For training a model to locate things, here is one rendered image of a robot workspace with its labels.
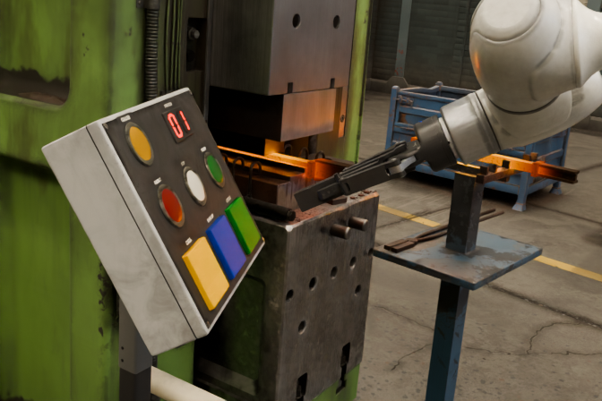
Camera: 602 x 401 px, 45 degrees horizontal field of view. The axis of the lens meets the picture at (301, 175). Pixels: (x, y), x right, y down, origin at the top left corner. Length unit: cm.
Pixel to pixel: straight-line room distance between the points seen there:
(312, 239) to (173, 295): 66
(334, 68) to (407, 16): 926
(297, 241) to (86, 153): 68
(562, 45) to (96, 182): 54
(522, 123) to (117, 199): 52
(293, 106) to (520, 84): 66
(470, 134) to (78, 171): 51
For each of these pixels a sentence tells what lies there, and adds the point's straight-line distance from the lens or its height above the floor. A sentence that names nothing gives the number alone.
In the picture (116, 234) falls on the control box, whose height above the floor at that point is 107.
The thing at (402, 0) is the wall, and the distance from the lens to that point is 1087.
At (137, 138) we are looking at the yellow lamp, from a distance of 90.
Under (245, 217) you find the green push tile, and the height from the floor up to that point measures 102.
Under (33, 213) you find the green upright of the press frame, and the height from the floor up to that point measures 88.
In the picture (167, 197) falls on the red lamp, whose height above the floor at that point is 110.
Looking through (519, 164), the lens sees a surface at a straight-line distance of 187.
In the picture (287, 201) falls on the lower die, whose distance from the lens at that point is 149.
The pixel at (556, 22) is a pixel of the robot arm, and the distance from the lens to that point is 84.
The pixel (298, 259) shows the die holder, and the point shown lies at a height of 84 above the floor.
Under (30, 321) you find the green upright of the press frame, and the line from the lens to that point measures 168.
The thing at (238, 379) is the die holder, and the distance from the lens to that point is 164.
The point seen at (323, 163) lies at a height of 102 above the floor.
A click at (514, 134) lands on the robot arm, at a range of 100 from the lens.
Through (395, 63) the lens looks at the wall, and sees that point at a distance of 1092.
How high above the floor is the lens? 136
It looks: 14 degrees down
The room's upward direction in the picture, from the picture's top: 4 degrees clockwise
